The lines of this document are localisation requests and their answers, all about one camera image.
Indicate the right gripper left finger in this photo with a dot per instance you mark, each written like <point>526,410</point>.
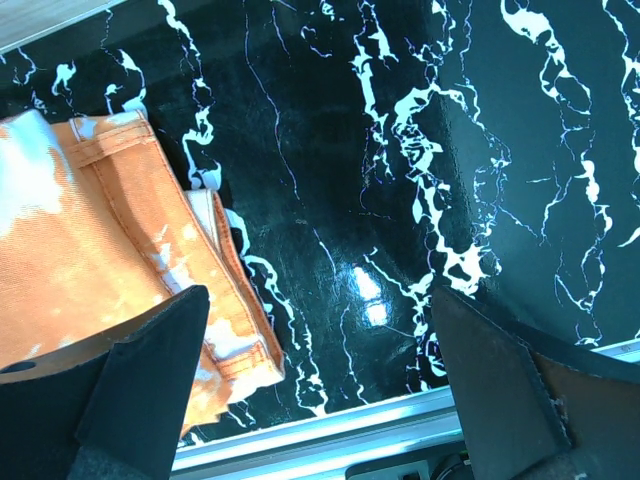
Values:
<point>111,406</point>

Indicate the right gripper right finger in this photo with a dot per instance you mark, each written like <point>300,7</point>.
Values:
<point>532,406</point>

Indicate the orange tie-dye trousers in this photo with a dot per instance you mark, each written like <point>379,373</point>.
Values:
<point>96,229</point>

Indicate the black marble pattern mat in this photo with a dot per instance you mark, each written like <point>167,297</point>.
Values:
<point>367,152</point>

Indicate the aluminium frame rail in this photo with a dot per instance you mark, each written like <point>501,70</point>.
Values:
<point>326,447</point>

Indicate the wooden clothes rack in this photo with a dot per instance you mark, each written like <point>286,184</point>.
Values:
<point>23,21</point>

